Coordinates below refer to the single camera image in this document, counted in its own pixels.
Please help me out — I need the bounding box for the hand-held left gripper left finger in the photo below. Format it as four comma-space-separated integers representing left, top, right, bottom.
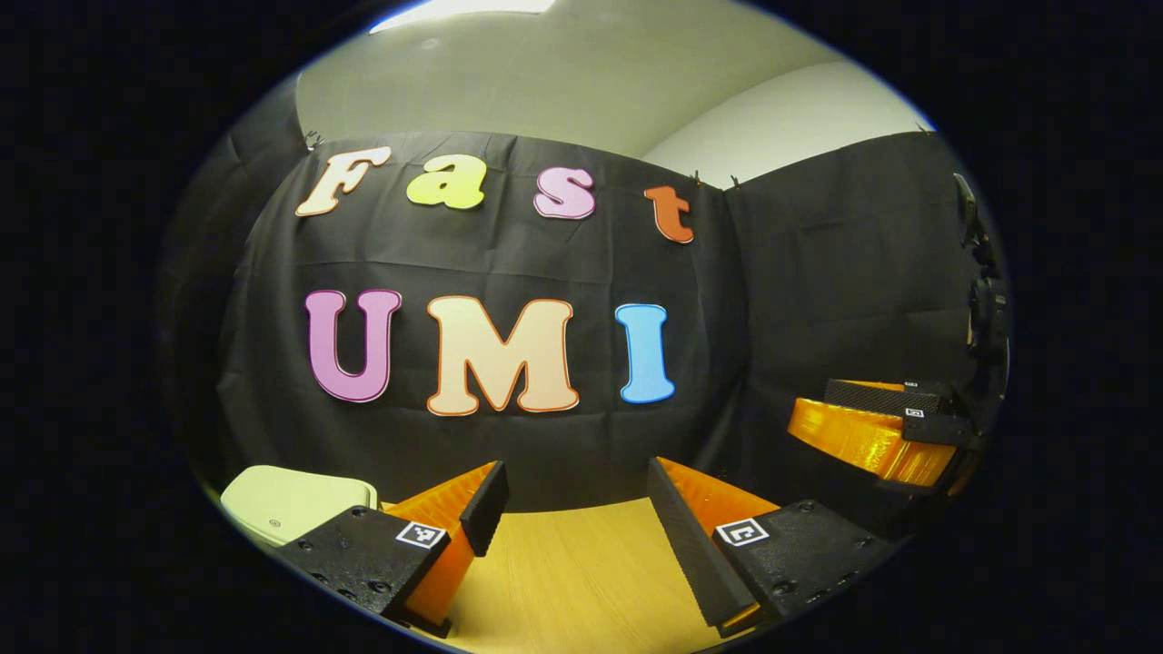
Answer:
273, 461, 510, 639

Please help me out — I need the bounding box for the black backdrop cloth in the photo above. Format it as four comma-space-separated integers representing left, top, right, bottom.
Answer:
154, 77, 1009, 546

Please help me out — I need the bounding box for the wooden desktop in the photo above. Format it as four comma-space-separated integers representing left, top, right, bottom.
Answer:
377, 495, 900, 654

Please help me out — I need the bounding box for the pale green desktop garbage bin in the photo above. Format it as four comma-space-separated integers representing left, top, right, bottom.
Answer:
220, 465, 378, 550

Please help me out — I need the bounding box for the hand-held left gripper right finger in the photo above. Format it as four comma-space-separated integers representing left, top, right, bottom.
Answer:
647, 457, 896, 639

